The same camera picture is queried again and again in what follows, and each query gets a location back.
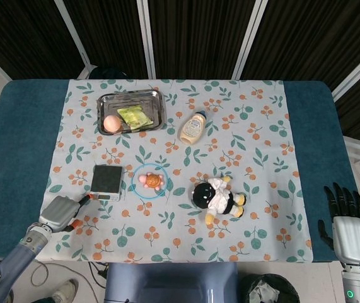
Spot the white sneaker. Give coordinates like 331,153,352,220
52,278,79,303

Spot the blue plastic ring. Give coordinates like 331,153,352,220
131,163,169,199

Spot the rectangular metal tray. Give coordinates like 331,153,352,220
96,89,168,136

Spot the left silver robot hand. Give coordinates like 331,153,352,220
37,193,93,234

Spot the black trash bin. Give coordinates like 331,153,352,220
241,273,301,303

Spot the black floor cable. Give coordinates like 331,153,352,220
87,262,108,281

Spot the peach egg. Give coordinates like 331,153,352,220
103,115,123,133

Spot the small digital kitchen scale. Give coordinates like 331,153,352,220
90,163,124,202

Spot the cream mayonnaise bottle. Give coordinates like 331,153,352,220
178,110,208,145

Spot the pink orange turtle toy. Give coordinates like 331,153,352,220
138,172,165,190

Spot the dark folding screen white frame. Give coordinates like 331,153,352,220
0,0,360,140

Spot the black white plush doll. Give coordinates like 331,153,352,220
190,175,247,225

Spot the green snack packet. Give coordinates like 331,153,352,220
117,106,154,129

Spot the teal table cover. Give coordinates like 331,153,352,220
0,78,359,263

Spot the grey looped floor cable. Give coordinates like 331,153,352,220
30,261,60,287

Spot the fruit leaf print tablecloth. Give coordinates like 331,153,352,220
37,78,313,263

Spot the blue-grey robot torso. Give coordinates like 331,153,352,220
104,262,239,303

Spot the dark chair behind table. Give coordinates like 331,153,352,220
90,65,129,80

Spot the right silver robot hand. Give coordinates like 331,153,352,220
317,182,360,263

